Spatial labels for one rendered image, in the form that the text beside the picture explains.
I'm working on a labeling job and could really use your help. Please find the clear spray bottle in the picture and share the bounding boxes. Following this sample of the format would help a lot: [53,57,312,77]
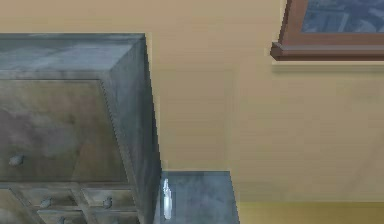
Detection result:
[162,178,173,221]

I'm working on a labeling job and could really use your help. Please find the brown framed window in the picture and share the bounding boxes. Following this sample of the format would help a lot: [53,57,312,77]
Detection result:
[270,0,384,62]

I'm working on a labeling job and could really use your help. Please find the grey wooden cupboard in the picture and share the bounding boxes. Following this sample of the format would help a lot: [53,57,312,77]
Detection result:
[0,32,163,224]

